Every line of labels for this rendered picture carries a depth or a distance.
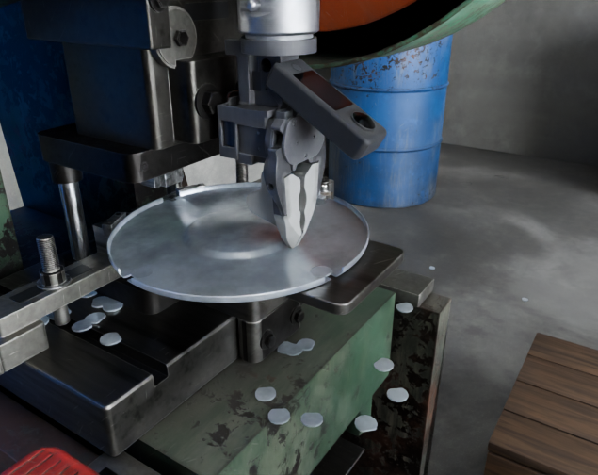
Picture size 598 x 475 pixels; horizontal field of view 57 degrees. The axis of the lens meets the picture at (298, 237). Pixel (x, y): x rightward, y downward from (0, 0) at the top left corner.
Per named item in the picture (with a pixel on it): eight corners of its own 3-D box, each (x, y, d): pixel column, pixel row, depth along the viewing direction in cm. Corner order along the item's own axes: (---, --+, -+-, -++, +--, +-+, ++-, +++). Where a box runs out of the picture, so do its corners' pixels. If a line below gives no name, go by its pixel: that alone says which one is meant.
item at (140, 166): (257, 159, 71) (256, 117, 69) (137, 208, 56) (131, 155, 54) (168, 141, 79) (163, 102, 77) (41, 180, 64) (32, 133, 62)
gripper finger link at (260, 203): (258, 237, 62) (254, 156, 58) (302, 249, 59) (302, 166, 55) (240, 247, 60) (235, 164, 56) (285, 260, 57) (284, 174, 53)
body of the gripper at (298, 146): (263, 146, 62) (260, 31, 57) (330, 158, 58) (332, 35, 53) (218, 163, 56) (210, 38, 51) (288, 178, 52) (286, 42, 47)
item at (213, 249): (213, 344, 45) (213, 336, 45) (62, 235, 64) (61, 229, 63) (421, 232, 63) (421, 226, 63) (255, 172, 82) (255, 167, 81)
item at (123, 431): (349, 267, 85) (351, 231, 83) (115, 460, 51) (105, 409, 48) (202, 223, 100) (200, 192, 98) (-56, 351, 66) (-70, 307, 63)
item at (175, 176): (188, 178, 69) (185, 149, 67) (159, 189, 65) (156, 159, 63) (169, 173, 70) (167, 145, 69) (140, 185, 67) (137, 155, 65)
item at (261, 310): (398, 348, 66) (408, 245, 60) (340, 418, 55) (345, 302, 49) (234, 288, 78) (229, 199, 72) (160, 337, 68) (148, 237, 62)
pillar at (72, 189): (94, 254, 69) (75, 144, 63) (80, 262, 67) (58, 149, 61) (83, 251, 70) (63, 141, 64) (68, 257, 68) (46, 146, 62)
